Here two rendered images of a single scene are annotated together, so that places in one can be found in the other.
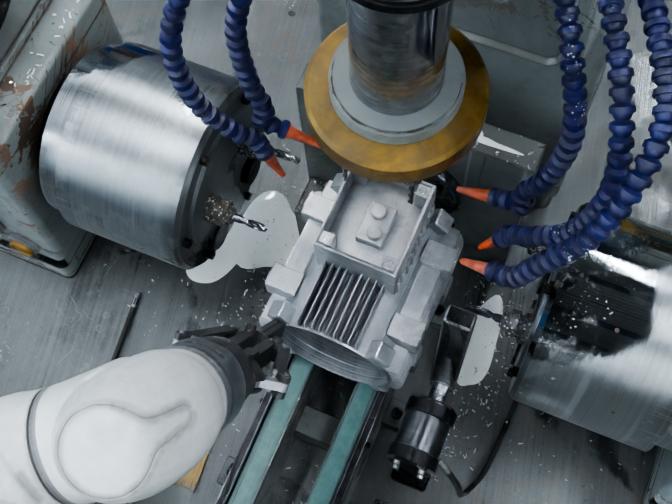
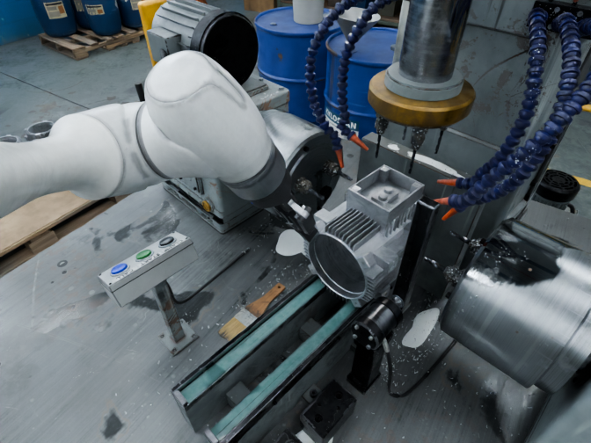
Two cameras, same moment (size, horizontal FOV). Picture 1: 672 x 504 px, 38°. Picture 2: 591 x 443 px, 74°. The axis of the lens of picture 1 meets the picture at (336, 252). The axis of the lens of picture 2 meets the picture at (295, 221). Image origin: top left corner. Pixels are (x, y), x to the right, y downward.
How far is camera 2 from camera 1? 0.58 m
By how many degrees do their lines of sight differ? 27
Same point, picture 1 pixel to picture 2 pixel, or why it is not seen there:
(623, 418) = (524, 338)
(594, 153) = not seen: hidden behind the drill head
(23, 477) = (127, 122)
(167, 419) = (226, 83)
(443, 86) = (449, 79)
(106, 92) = (273, 115)
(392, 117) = (417, 83)
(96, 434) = (178, 60)
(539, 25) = (501, 120)
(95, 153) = not seen: hidden behind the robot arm
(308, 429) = (307, 330)
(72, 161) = not seen: hidden behind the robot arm
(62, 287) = (216, 236)
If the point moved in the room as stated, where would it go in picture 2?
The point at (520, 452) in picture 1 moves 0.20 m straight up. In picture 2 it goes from (433, 395) to (459, 345)
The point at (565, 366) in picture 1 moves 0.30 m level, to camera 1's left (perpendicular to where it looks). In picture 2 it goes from (487, 287) to (305, 250)
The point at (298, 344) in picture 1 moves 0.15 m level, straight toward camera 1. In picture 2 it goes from (319, 268) to (314, 327)
